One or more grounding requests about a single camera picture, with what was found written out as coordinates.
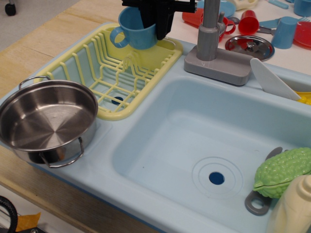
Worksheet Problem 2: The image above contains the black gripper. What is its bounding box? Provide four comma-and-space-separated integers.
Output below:
122, 0, 197, 40

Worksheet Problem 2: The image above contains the blue plastic cup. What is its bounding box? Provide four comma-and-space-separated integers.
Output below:
110, 7, 158, 50

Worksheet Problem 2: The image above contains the red plastic cup lying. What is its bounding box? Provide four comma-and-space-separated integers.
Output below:
182, 8, 204, 28

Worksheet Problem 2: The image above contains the red plastic cup upright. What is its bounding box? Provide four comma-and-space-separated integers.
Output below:
238, 10, 259, 35

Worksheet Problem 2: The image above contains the steel pot lid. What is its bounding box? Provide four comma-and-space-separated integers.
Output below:
225, 35, 275, 61

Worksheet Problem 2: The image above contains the blue upside-down cup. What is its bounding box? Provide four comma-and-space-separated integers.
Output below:
271, 17, 298, 49

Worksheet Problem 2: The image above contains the blue cup top right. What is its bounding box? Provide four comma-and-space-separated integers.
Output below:
294, 0, 311, 17

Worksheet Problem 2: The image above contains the stainless steel pot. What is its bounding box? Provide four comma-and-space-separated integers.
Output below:
0, 76, 98, 168

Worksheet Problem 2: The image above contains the grey toy faucet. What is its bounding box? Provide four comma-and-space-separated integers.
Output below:
184, 0, 253, 86

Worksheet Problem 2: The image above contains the yellow plastic dish rack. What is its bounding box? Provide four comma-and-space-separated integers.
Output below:
35, 23, 183, 120

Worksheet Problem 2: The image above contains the blue plastic plate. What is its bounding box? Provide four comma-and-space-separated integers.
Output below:
195, 0, 236, 17

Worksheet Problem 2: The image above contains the wooden board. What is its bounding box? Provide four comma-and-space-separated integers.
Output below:
58, 0, 179, 25

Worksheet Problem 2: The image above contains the cream plastic toy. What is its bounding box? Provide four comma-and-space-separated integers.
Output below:
230, 0, 258, 11

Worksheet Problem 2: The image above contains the blue plastic fork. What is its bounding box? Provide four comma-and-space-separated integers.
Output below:
259, 17, 311, 29

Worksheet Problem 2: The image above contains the black caster wheel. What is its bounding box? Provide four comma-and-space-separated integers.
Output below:
5, 0, 17, 16

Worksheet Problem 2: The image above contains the light blue toy sink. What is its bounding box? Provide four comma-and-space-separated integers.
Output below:
0, 60, 311, 233

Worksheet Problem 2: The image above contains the yellow corn toy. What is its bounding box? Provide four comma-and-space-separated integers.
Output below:
296, 91, 311, 105

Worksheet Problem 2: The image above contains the green bitter melon toy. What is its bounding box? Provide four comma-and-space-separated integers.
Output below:
253, 148, 311, 199

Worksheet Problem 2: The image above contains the cream plastic bottle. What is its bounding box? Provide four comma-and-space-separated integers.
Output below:
266, 175, 311, 233

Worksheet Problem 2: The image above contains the orange tape piece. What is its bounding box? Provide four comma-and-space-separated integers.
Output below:
16, 212, 41, 232

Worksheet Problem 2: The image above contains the red mug with handle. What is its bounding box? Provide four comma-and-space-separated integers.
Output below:
219, 17, 236, 41

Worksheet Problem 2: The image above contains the black cable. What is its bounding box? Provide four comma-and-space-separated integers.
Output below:
0, 196, 18, 233

